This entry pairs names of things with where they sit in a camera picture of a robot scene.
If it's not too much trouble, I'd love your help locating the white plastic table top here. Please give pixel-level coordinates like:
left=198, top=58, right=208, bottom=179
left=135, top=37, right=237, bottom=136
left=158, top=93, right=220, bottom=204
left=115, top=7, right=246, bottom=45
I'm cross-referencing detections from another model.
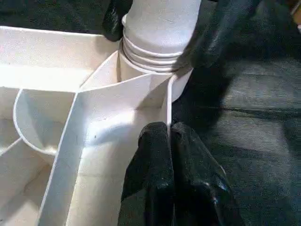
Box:
left=0, top=25, right=194, bottom=226

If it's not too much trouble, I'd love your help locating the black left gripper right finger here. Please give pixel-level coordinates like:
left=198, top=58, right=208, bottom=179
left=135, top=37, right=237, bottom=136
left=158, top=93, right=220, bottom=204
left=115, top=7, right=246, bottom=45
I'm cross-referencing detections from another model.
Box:
left=170, top=121, right=243, bottom=226

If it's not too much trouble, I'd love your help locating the white plastic table leg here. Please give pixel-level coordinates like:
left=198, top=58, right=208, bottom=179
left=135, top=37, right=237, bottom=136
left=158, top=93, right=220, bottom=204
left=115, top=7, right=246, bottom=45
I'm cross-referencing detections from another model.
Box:
left=119, top=0, right=202, bottom=73

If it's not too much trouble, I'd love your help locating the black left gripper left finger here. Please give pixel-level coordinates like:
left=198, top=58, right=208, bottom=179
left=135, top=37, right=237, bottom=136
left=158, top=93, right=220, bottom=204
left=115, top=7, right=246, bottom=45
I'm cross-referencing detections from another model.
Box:
left=119, top=121, right=176, bottom=226

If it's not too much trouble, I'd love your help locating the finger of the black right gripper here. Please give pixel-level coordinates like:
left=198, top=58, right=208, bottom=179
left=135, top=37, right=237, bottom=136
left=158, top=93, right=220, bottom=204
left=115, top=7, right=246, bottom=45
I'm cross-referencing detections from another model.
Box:
left=102, top=0, right=134, bottom=42
left=173, top=0, right=257, bottom=74

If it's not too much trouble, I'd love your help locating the black plastic mat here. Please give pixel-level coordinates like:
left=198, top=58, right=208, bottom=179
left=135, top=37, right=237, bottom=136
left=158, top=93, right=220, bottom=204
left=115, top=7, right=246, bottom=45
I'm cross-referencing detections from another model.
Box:
left=0, top=0, right=301, bottom=226

